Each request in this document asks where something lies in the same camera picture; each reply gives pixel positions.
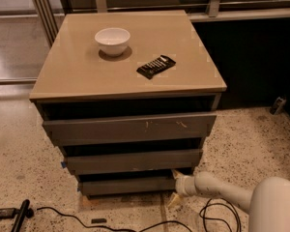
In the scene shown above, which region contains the grey top drawer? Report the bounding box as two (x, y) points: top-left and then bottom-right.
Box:
(43, 112), (216, 146)

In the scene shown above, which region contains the grey middle drawer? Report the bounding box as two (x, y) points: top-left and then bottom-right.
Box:
(65, 149), (202, 175)

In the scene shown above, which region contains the grey bottom drawer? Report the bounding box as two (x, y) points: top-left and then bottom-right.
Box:
(78, 175), (176, 196)

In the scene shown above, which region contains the black remote control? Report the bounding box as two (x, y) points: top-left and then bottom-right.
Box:
(136, 55), (176, 79)

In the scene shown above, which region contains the looped black cable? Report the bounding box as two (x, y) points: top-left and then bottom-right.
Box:
(198, 197), (242, 232)

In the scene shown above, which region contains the black power adapter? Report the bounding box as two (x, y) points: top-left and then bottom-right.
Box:
(0, 208), (18, 219)

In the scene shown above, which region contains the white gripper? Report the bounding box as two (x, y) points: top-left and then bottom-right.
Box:
(167, 169), (197, 209)

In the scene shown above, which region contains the small grey wall device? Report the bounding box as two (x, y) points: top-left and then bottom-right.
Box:
(270, 97), (286, 115)

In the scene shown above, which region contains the white ceramic bowl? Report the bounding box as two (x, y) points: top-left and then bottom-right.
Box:
(95, 28), (131, 57)

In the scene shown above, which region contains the beige top drawer cabinet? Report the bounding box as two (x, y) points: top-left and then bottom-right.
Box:
(29, 10), (227, 199)

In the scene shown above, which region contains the black floor cable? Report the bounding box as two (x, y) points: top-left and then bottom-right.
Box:
(36, 206), (193, 232)

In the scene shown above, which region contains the grey drawer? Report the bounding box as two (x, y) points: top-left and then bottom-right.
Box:
(65, 149), (202, 175)
(43, 112), (216, 146)
(78, 175), (176, 196)

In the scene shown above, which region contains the black stick device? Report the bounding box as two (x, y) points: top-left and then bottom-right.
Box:
(11, 199), (34, 232)

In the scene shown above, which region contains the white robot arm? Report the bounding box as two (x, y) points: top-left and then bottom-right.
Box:
(168, 169), (290, 232)

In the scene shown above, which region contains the small black floor block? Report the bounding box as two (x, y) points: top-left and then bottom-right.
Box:
(91, 218), (107, 224)

